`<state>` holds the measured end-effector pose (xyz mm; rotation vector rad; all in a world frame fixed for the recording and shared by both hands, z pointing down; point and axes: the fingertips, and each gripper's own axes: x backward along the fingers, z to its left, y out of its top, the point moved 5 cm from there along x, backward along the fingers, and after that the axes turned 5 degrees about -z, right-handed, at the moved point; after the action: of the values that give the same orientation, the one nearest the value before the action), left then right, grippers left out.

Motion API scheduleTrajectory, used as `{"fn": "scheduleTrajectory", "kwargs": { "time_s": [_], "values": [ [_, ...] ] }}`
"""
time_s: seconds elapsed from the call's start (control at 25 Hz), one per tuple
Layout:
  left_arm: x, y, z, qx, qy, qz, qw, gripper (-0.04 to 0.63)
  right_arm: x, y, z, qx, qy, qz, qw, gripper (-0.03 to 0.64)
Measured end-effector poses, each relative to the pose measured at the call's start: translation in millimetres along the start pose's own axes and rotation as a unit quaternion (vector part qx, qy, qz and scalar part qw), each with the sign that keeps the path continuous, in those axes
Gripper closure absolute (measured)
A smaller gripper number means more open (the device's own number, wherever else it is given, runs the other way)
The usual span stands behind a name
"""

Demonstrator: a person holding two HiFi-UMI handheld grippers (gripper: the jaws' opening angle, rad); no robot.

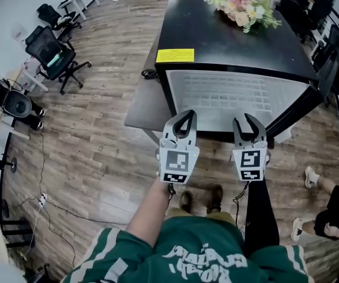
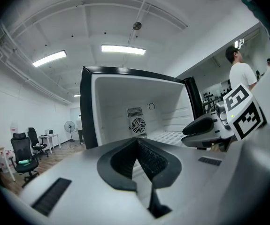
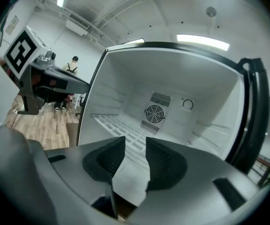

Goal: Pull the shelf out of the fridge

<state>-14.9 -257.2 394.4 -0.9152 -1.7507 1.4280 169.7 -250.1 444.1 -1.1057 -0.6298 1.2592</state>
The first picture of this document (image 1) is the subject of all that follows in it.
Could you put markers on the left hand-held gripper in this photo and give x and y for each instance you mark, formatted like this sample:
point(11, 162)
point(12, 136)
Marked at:
point(176, 162)

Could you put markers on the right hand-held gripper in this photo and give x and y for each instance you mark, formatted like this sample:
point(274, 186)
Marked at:
point(251, 162)

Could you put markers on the white thin plate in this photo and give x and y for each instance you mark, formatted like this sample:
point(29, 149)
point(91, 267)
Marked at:
point(225, 90)

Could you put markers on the person's left forearm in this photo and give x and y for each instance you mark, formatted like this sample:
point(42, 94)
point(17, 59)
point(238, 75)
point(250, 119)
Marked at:
point(148, 214)

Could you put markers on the person's right forearm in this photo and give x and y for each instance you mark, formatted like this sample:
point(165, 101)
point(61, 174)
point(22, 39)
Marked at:
point(260, 223)

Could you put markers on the black mini fridge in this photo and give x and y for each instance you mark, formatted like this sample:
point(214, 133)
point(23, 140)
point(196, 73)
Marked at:
point(216, 40)

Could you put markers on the dark table with white legs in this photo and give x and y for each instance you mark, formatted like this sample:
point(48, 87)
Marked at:
point(145, 105)

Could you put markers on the person's right leg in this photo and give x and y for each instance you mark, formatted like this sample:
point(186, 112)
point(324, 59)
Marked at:
point(215, 197)

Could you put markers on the person's leg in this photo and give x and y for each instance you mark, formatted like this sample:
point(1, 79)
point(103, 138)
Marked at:
point(215, 197)
point(186, 200)

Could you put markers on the person's left leg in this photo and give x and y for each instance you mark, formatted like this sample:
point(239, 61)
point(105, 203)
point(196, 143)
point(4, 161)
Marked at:
point(186, 200)

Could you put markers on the yellow rectangular sticker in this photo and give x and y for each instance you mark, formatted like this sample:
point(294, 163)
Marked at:
point(175, 55)

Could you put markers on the person's green printed shirt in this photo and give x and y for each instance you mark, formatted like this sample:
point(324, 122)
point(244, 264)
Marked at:
point(192, 264)

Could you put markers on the green bottle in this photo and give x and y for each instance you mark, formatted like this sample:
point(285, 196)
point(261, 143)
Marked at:
point(53, 60)

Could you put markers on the white power strip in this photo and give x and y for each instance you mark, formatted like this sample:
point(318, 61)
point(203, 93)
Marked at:
point(42, 200)

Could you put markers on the group of clear water jugs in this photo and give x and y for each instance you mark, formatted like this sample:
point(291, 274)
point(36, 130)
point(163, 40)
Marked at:
point(30, 71)

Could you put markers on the black metal table base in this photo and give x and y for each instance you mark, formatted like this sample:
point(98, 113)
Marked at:
point(16, 231)

